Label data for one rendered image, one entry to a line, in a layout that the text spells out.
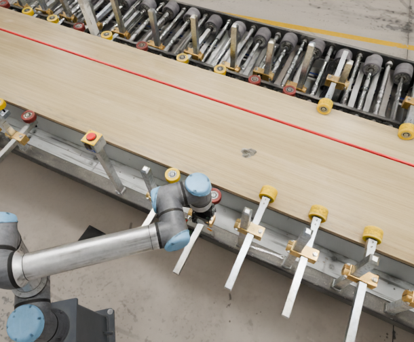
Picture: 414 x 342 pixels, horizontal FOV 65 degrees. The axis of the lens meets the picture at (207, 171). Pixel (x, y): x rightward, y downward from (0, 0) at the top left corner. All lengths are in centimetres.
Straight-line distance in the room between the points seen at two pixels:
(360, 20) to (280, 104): 262
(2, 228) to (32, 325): 60
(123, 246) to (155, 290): 139
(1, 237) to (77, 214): 164
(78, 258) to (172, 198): 35
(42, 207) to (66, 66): 118
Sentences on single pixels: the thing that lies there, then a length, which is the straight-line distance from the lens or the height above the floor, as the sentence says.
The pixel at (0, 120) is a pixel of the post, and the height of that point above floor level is 99.
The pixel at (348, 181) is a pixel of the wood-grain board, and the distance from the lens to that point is 181.
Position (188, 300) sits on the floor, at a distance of 241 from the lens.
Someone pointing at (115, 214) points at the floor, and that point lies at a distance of 272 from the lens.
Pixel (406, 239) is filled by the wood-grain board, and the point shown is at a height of 90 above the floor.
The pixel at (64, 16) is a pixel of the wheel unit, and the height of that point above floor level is 85.
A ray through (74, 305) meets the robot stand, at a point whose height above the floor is 60.
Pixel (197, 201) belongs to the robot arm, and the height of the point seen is 132.
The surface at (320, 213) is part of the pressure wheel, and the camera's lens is 159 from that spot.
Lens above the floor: 237
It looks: 59 degrees down
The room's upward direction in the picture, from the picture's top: 4 degrees counter-clockwise
